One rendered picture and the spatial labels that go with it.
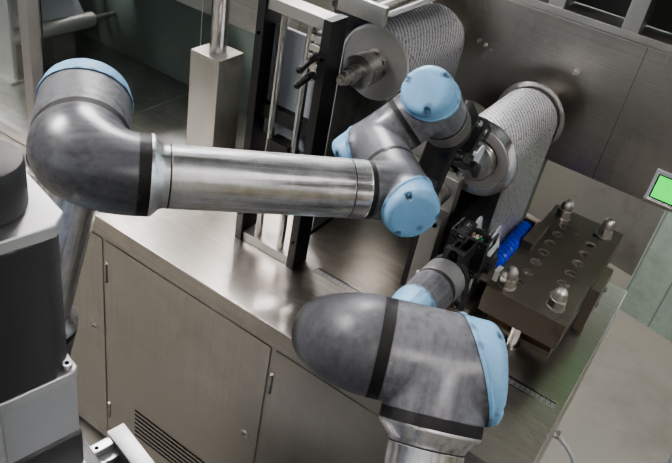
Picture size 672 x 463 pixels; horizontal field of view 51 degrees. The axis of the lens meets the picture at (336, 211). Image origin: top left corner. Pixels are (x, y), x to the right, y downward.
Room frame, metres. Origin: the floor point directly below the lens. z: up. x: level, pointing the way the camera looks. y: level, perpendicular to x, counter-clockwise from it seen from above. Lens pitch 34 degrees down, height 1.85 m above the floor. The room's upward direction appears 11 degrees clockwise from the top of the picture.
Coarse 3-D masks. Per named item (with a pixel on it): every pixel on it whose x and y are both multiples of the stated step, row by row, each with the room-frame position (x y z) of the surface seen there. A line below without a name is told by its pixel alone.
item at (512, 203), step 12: (528, 168) 1.24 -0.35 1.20; (540, 168) 1.33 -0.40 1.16; (516, 180) 1.18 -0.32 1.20; (528, 180) 1.27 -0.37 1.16; (504, 192) 1.13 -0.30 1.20; (516, 192) 1.21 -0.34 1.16; (528, 192) 1.31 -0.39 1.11; (504, 204) 1.16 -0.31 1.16; (516, 204) 1.24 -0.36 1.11; (504, 216) 1.19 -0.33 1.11; (516, 216) 1.28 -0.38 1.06; (492, 228) 1.13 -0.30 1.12; (504, 228) 1.22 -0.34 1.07
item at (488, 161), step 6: (480, 144) 1.13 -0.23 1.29; (486, 144) 1.13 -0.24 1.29; (474, 150) 1.13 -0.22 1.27; (486, 150) 1.12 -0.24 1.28; (492, 150) 1.13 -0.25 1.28; (486, 156) 1.12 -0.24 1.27; (492, 156) 1.12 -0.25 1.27; (480, 162) 1.13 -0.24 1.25; (486, 162) 1.12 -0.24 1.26; (492, 162) 1.11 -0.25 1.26; (486, 168) 1.12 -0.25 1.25; (492, 168) 1.11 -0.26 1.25; (480, 174) 1.12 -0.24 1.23; (486, 174) 1.11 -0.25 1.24; (474, 180) 1.12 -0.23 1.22; (480, 180) 1.12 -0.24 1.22
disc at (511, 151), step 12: (480, 120) 1.15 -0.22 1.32; (492, 132) 1.14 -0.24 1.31; (504, 132) 1.13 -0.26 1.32; (504, 144) 1.13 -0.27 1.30; (516, 156) 1.12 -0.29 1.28; (516, 168) 1.11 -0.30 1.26; (504, 180) 1.12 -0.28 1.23; (468, 192) 1.15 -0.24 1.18; (480, 192) 1.14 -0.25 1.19; (492, 192) 1.13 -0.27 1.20
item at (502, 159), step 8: (496, 144) 1.13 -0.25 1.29; (496, 152) 1.13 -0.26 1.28; (504, 152) 1.12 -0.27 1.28; (504, 160) 1.12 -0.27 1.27; (496, 168) 1.13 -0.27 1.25; (504, 168) 1.12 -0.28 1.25; (496, 176) 1.12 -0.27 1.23; (472, 184) 1.14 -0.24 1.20; (480, 184) 1.13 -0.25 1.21; (488, 184) 1.13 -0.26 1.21
